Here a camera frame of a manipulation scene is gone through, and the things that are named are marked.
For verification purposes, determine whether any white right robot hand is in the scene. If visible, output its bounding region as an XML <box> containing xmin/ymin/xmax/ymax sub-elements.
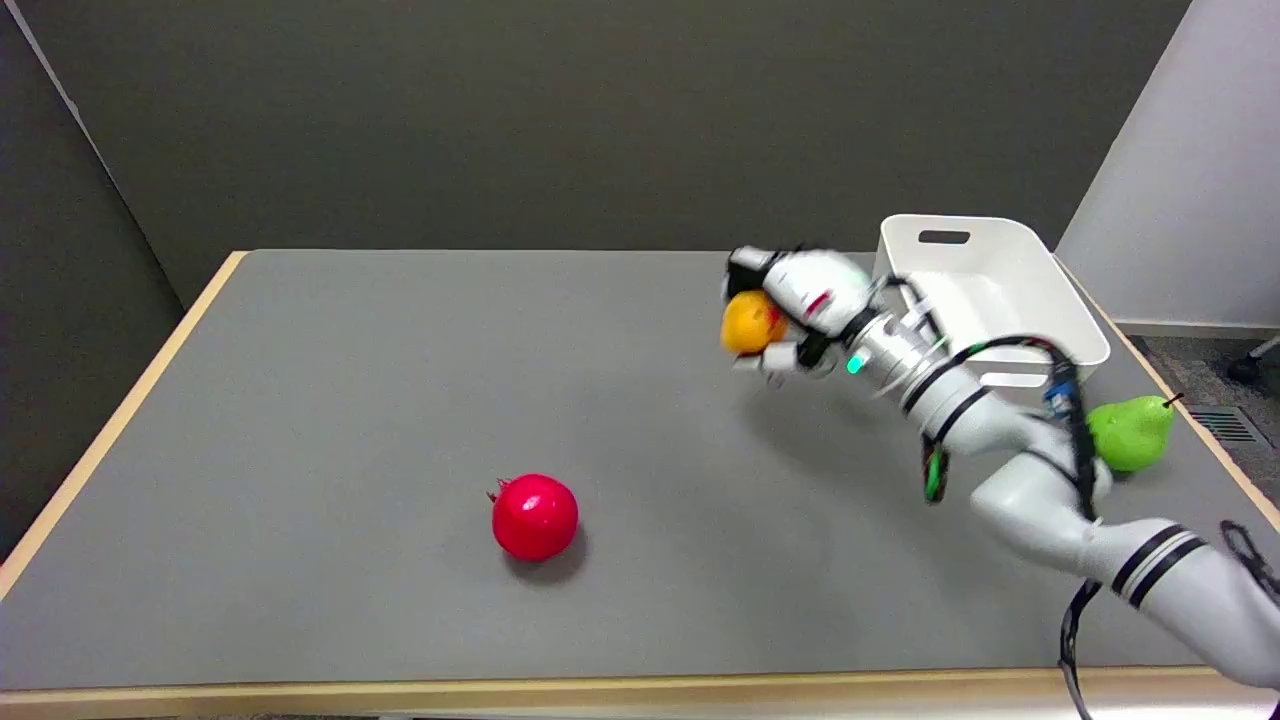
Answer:
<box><xmin>723</xmin><ymin>245</ymin><xmax>883</xmax><ymax>387</ymax></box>

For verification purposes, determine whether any orange fruit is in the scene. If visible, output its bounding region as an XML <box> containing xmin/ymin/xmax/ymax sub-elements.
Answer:
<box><xmin>720</xmin><ymin>290</ymin><xmax>791</xmax><ymax>355</ymax></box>

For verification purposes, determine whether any white plastic box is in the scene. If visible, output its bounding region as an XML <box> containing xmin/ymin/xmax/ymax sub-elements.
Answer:
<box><xmin>873</xmin><ymin>214</ymin><xmax>1111</xmax><ymax>389</ymax></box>

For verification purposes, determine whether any green pear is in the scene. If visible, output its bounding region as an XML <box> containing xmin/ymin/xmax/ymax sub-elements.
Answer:
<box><xmin>1086</xmin><ymin>394</ymin><xmax>1184</xmax><ymax>473</ymax></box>

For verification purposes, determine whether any red pomegranate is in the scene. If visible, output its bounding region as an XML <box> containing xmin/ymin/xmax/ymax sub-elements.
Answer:
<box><xmin>487</xmin><ymin>474</ymin><xmax>580</xmax><ymax>563</ymax></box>

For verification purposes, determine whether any floor vent grille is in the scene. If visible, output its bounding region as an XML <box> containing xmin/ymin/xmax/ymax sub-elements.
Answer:
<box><xmin>1186</xmin><ymin>405</ymin><xmax>1263</xmax><ymax>446</ymax></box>

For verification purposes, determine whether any black chair caster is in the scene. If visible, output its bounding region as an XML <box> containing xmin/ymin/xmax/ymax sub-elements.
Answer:
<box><xmin>1226</xmin><ymin>338</ymin><xmax>1280</xmax><ymax>385</ymax></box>

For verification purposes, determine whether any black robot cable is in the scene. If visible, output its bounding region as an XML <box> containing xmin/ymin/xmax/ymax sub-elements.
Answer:
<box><xmin>880</xmin><ymin>275</ymin><xmax>1101</xmax><ymax>521</ymax></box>

